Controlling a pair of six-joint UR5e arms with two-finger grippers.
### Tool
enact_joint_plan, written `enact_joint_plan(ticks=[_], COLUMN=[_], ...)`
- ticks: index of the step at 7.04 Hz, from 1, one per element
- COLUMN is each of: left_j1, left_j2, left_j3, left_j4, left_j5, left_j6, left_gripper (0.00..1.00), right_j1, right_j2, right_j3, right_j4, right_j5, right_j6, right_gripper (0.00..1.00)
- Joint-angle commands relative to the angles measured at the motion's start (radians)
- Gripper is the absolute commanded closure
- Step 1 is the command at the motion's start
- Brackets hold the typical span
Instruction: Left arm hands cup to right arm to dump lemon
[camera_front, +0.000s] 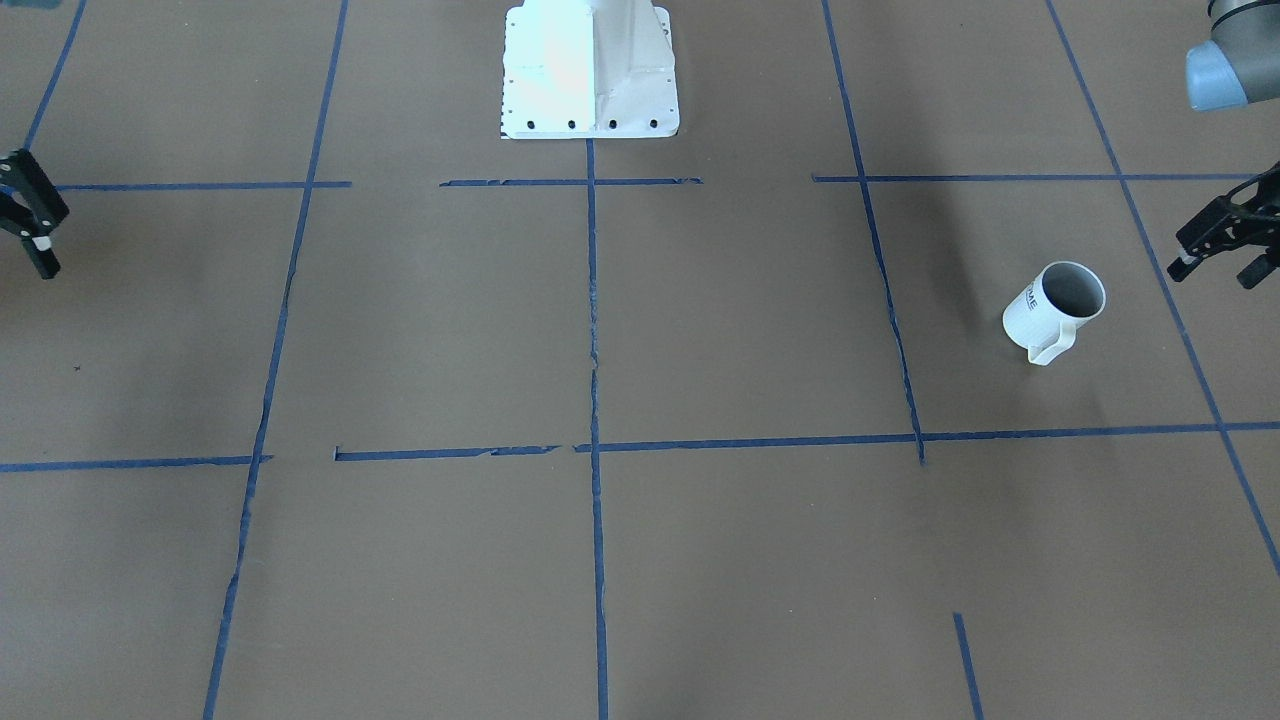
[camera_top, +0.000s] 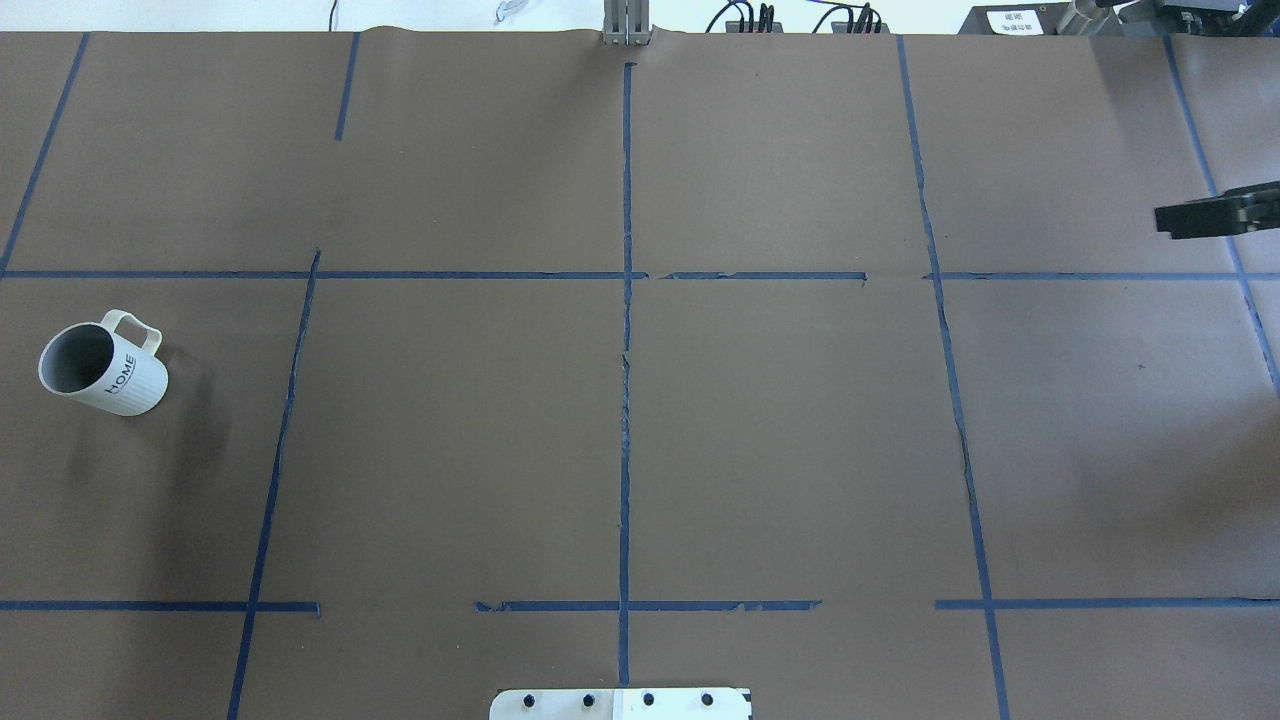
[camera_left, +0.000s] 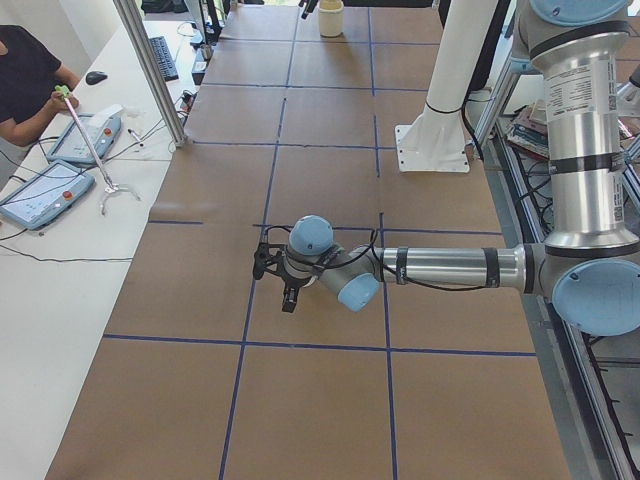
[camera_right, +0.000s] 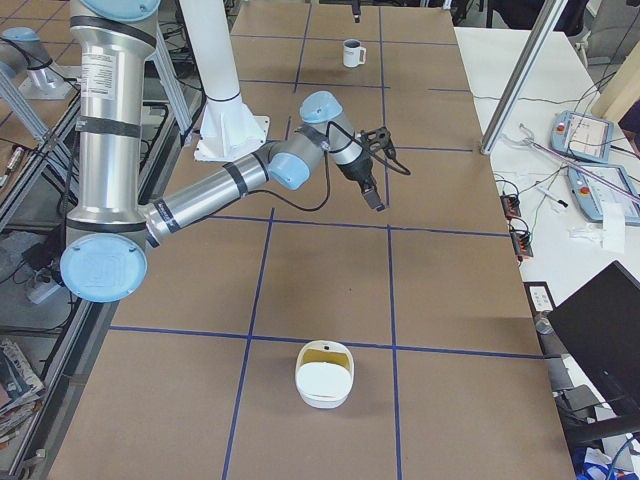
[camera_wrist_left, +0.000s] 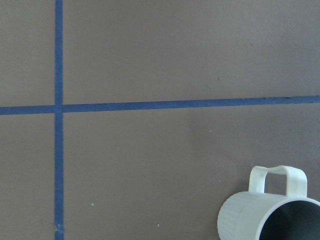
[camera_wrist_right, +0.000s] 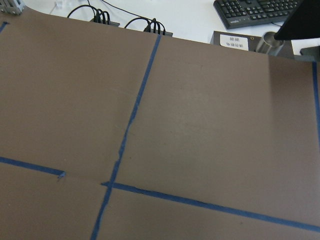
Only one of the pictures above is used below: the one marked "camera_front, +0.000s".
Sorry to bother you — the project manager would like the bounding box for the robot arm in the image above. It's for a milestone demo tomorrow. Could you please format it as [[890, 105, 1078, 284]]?
[[1167, 1, 1279, 290]]

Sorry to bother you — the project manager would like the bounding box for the white ceramic mug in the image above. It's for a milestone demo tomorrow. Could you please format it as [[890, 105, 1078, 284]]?
[[1001, 261, 1107, 366]]

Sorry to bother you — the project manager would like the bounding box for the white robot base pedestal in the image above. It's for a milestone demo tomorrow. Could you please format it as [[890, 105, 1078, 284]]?
[[500, 1, 681, 140]]

